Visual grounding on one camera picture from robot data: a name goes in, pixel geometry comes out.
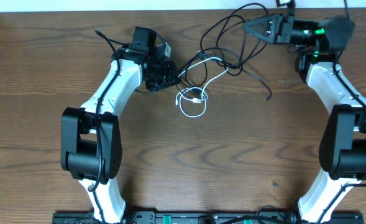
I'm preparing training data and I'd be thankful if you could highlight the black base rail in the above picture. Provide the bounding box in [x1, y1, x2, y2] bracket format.
[51, 208, 365, 224]

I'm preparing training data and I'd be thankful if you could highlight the black USB cable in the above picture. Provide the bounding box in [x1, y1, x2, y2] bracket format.
[176, 2, 273, 102]

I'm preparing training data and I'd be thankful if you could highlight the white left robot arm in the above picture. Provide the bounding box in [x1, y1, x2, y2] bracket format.
[60, 26, 180, 223]

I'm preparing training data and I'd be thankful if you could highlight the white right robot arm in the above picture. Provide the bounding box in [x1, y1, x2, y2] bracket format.
[242, 14, 366, 223]

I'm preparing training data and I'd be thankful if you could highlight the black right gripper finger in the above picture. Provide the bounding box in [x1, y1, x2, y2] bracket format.
[248, 30, 275, 44]
[243, 14, 284, 31]

